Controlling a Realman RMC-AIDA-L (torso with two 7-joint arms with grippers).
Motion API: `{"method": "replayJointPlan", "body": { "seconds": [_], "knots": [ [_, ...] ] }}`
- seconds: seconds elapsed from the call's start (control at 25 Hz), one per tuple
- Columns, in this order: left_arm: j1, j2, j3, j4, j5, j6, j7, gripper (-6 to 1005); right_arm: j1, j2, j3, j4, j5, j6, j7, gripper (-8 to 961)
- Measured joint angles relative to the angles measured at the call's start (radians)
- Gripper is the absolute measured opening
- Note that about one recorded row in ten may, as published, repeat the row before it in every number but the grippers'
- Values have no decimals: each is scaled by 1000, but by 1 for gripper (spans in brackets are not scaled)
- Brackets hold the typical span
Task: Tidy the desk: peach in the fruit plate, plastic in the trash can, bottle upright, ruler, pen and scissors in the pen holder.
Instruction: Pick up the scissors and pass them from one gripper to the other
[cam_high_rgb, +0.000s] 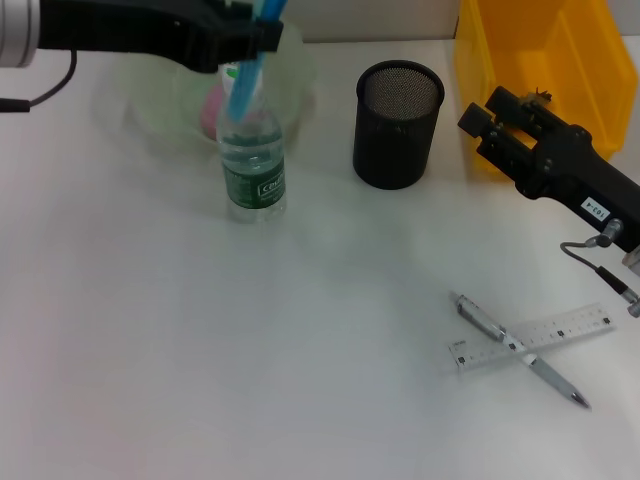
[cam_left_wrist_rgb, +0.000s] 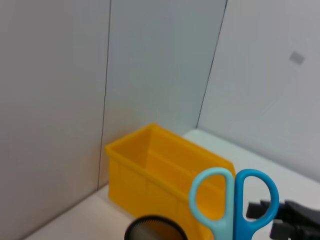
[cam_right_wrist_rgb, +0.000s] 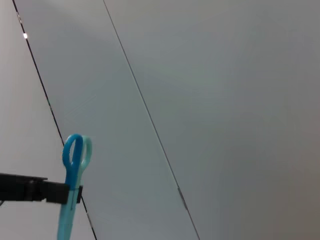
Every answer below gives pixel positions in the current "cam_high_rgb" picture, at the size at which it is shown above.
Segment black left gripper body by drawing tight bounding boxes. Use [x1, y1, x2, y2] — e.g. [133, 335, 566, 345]
[37, 0, 226, 74]

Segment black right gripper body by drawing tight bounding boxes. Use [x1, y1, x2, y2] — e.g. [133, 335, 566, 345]
[514, 126, 640, 252]

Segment green plastic wrapper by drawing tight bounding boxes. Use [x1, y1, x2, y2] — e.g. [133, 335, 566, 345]
[522, 87, 555, 107]

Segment blue sheathed scissors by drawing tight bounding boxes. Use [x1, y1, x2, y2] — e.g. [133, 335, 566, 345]
[227, 0, 289, 124]

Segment pink toy peach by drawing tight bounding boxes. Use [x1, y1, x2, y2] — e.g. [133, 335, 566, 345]
[201, 82, 229, 142]

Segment clear water bottle green label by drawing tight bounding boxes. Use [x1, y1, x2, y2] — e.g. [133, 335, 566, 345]
[215, 59, 288, 225]

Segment clear plastic ruler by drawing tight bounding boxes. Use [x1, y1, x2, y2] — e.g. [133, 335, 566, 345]
[448, 301, 619, 374]

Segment translucent green fruit bowl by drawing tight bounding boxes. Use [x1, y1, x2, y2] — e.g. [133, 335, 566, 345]
[122, 19, 319, 157]

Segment black mesh pen cup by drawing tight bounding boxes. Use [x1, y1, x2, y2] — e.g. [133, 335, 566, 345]
[352, 60, 446, 191]

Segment silver white ballpoint pen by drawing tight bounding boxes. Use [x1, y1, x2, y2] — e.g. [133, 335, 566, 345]
[448, 292, 592, 410]

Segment yellow plastic storage bin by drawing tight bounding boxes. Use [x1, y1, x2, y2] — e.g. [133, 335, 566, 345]
[452, 0, 640, 174]

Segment right gripper cable with plugs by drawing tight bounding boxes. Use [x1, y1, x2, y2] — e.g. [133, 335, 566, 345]
[559, 218, 640, 319]

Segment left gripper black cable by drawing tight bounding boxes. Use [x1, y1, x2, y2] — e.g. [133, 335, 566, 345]
[0, 48, 79, 114]

